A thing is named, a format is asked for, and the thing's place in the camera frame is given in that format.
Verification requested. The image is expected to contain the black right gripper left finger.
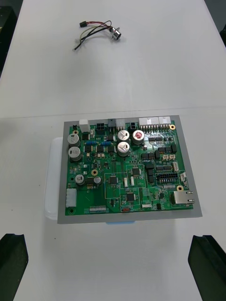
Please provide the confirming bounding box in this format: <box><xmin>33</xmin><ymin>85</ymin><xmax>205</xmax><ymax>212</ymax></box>
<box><xmin>0</xmin><ymin>233</ymin><xmax>29</xmax><ymax>301</ymax></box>

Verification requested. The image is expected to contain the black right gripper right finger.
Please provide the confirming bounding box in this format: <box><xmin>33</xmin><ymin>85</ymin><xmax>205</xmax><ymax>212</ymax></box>
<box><xmin>187</xmin><ymin>234</ymin><xmax>226</xmax><ymax>301</ymax></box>

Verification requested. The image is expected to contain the red black green cable bundle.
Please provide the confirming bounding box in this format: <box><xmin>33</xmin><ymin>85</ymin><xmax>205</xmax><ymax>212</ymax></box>
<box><xmin>72</xmin><ymin>20</ymin><xmax>123</xmax><ymax>52</ymax></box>

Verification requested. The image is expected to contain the black bulky object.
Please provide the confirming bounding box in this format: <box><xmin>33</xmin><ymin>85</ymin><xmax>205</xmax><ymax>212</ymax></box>
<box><xmin>0</xmin><ymin>6</ymin><xmax>19</xmax><ymax>79</ymax></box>

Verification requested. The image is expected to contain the green circuit board grey frame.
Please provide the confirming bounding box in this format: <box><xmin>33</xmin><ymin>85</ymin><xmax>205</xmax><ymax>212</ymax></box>
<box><xmin>57</xmin><ymin>115</ymin><xmax>203</xmax><ymax>225</ymax></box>

